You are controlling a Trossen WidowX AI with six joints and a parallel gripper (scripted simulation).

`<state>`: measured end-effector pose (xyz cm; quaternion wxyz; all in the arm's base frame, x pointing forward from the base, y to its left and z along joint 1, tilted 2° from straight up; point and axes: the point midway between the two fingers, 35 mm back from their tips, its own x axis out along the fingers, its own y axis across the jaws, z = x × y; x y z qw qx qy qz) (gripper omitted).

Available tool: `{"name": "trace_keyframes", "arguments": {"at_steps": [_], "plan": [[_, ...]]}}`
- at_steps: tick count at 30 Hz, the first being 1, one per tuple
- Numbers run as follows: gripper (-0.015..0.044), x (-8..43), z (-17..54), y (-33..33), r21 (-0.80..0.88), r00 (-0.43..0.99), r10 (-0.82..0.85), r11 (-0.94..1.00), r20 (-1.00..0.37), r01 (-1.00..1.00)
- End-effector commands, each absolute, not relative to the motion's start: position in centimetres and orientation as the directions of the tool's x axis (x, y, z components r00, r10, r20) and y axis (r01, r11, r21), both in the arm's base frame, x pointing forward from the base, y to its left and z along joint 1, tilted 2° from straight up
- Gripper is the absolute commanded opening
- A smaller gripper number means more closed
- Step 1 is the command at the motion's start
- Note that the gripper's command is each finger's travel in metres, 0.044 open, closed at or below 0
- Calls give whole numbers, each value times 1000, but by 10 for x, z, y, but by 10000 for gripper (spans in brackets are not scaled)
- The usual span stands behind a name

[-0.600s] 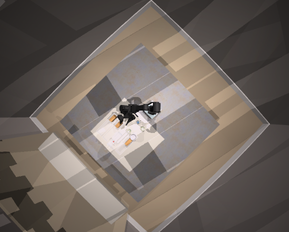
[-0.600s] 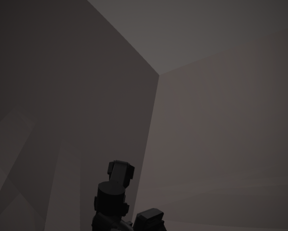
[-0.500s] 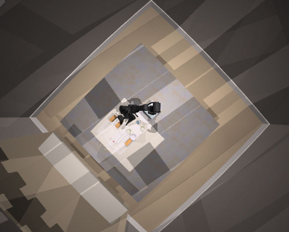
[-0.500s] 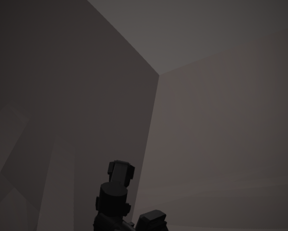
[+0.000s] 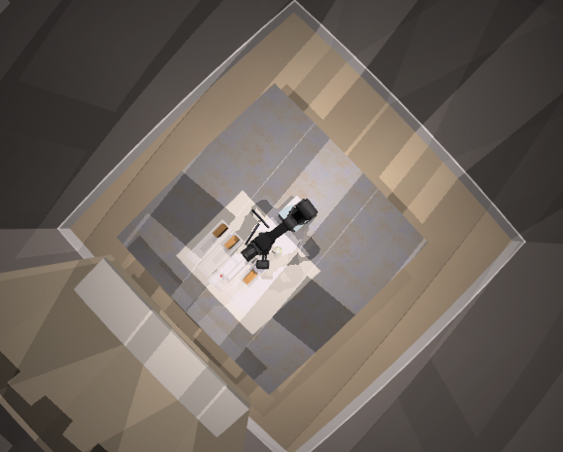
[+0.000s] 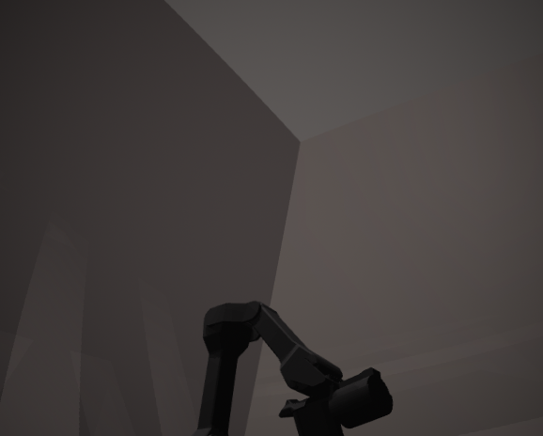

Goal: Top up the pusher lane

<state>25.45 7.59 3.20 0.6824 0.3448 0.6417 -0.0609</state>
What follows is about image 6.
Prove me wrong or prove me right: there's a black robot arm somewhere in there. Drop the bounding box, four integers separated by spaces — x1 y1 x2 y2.
192 302 394 436

